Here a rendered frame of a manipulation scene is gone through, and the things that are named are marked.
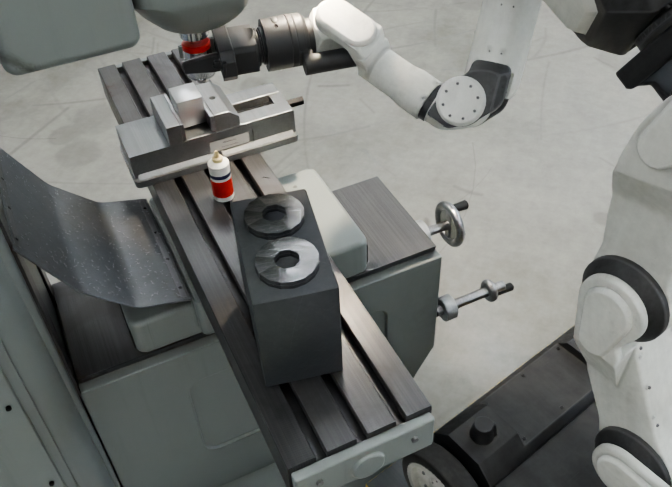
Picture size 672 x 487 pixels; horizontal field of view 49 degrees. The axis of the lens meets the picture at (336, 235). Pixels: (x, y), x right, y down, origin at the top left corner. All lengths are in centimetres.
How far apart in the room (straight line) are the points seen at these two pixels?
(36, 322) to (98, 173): 192
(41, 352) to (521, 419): 90
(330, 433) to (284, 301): 21
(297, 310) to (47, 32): 50
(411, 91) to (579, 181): 188
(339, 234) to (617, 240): 59
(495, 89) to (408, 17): 293
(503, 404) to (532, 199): 148
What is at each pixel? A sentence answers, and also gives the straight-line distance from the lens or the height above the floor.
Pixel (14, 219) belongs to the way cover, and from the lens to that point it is 130.
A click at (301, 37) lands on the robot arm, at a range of 126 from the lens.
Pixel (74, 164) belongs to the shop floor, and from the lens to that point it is 329.
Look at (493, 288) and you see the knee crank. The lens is 182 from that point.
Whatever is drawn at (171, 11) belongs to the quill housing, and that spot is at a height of 137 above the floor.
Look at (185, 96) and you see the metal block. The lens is 151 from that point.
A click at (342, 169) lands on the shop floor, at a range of 301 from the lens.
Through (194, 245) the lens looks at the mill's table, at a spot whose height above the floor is 94.
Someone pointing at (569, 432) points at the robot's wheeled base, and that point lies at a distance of 158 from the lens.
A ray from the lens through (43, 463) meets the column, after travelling 153.
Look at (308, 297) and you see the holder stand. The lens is 101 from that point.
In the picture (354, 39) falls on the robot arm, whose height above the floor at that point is 127.
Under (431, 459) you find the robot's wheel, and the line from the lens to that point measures 147.
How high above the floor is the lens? 186
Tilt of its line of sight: 43 degrees down
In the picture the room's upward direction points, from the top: 3 degrees counter-clockwise
